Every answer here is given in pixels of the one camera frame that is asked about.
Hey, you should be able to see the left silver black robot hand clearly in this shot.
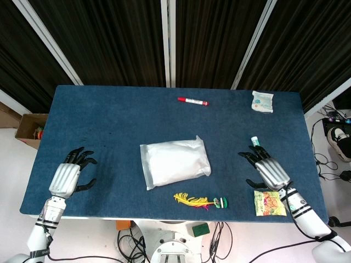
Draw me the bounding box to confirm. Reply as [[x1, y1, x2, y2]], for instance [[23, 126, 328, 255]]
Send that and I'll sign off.
[[48, 146, 98, 198]]

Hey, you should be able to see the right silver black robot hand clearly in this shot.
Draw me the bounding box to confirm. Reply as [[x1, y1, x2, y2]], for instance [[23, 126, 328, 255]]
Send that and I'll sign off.
[[237, 145, 291, 190]]

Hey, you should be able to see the white transparent plastic bag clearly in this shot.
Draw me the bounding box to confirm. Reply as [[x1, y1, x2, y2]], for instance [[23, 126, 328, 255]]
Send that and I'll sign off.
[[139, 135, 212, 191]]

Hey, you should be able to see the yellow snack packet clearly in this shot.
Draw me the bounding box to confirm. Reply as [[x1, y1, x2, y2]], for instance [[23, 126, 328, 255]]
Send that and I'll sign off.
[[253, 190, 287, 217]]

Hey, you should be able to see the brown cardboard box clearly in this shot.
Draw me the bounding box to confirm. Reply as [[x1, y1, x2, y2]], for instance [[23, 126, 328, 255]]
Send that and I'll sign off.
[[15, 113, 49, 150]]

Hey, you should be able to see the white tissue packet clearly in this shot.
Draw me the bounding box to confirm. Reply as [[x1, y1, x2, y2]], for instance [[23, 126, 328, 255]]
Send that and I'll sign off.
[[251, 90, 275, 113]]

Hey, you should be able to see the black white sneaker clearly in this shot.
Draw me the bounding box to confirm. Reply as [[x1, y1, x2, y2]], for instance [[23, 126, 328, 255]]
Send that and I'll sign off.
[[327, 126, 351, 162]]

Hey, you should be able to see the orange box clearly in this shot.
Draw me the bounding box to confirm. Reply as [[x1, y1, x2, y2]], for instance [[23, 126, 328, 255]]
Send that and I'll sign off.
[[115, 220, 133, 231]]

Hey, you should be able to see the blue table mat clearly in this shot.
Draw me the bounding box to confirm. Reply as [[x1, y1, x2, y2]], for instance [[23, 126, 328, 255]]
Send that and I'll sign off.
[[19, 84, 330, 224]]

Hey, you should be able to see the yellow pink feather shuttlecock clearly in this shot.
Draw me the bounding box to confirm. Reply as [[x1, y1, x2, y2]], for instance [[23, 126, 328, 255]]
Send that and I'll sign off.
[[173, 192, 229, 212]]

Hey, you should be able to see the green block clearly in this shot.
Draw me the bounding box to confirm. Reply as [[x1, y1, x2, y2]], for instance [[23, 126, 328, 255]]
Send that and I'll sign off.
[[191, 222, 210, 237]]

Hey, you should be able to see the red white marker pen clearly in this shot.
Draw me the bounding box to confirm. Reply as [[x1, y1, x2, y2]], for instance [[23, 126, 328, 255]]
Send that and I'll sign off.
[[177, 96, 210, 106]]

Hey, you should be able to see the black pleated curtain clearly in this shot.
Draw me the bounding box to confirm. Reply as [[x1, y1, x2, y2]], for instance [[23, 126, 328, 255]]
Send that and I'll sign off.
[[174, 0, 268, 89], [29, 0, 167, 88], [237, 0, 351, 113], [0, 0, 75, 113]]

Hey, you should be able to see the white robot torso base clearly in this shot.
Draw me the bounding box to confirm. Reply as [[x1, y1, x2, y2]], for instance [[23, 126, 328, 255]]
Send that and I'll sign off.
[[134, 219, 205, 263]]

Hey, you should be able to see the black floor cable bundle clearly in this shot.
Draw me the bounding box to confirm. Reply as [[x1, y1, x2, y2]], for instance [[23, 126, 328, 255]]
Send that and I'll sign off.
[[117, 221, 234, 263], [312, 103, 351, 182]]

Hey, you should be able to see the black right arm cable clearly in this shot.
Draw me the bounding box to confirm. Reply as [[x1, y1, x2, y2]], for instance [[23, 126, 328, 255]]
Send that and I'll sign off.
[[252, 185, 349, 263]]

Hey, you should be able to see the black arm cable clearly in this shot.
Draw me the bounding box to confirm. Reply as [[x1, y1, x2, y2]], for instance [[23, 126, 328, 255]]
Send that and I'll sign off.
[[252, 185, 349, 263], [34, 218, 124, 263]]

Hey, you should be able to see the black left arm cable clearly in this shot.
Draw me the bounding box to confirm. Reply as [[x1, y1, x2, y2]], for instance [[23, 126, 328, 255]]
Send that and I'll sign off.
[[34, 218, 124, 263]]

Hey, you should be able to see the white partition post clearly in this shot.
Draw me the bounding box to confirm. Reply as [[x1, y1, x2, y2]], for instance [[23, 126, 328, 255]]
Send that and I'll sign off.
[[12, 0, 84, 85], [231, 0, 278, 90], [160, 0, 176, 88], [303, 78, 351, 118]]

